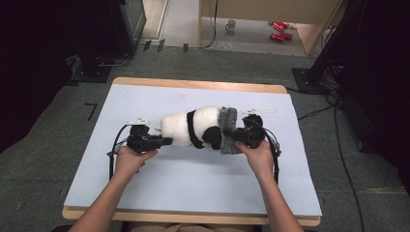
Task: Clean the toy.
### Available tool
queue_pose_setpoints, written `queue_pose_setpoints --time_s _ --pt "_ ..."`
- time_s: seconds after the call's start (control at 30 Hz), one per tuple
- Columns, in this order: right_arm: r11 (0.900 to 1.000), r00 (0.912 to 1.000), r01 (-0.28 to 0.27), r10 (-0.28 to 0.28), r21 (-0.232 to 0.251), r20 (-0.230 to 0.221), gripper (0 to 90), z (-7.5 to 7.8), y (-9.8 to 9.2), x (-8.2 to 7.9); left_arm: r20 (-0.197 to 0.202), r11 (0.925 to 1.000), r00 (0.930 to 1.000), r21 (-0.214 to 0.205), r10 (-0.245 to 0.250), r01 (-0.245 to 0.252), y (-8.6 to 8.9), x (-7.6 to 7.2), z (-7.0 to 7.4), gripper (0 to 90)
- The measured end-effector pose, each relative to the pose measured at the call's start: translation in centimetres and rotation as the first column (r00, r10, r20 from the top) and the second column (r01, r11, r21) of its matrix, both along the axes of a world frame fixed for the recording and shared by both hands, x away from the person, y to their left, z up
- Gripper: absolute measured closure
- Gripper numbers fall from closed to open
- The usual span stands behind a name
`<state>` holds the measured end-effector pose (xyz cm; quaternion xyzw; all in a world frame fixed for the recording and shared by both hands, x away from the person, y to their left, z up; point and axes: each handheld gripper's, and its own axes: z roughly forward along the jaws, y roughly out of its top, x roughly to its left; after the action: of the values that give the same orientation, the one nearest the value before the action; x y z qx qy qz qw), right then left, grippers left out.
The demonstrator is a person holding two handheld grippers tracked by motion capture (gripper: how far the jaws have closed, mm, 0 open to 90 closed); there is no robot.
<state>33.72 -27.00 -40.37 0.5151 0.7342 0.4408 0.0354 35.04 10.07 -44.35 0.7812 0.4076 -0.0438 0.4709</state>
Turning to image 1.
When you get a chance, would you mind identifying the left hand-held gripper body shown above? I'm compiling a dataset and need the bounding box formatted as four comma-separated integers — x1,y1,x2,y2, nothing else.
126,117,160,155

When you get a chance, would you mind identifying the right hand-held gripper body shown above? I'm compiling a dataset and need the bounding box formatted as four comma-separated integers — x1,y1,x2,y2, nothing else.
239,108,278,150

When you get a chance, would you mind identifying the grey fuzzy cloth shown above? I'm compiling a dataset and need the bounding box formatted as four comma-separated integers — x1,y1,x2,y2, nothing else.
217,105,245,156

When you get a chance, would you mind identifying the panda plush toy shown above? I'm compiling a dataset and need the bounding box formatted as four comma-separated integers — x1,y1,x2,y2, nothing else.
160,105,226,151

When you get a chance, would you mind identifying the person's left hand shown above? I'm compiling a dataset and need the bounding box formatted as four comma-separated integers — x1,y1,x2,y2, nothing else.
113,146,160,184

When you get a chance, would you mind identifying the person's right hand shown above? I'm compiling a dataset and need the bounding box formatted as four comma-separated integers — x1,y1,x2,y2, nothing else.
235,139,276,181

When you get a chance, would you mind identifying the pale blue table mat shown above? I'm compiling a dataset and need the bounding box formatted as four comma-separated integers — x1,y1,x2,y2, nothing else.
63,83,323,218

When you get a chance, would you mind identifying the wooden table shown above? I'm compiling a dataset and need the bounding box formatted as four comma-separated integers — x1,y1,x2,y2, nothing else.
61,76,322,227

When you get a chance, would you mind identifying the black slanted stand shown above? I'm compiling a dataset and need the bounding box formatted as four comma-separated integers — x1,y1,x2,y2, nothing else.
291,0,356,95

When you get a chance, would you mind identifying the black stand with flat base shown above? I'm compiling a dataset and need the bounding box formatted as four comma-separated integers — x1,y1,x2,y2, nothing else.
70,52,114,84

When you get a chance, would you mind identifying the beige mug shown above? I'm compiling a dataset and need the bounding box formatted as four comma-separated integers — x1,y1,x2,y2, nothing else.
224,18,237,33

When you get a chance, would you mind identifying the dark cabinet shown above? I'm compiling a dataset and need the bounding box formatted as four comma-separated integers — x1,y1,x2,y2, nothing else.
109,0,148,56

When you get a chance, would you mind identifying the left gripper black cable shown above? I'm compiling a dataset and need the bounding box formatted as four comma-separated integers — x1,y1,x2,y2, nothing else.
105,124,132,182

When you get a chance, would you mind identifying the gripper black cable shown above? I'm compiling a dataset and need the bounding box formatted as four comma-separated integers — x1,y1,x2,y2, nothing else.
257,120,280,186
105,124,132,182

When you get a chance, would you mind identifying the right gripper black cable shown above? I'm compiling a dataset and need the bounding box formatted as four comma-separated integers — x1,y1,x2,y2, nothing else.
257,120,280,186

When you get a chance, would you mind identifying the long black floor cable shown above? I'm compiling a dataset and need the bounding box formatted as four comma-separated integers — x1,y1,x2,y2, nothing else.
285,86,366,232

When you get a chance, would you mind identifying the black hanging cable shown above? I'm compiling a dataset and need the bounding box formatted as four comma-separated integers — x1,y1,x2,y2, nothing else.
192,0,219,50

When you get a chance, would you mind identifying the light wooden cabinet frame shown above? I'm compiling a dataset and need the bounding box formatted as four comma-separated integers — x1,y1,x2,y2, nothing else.
197,0,343,56

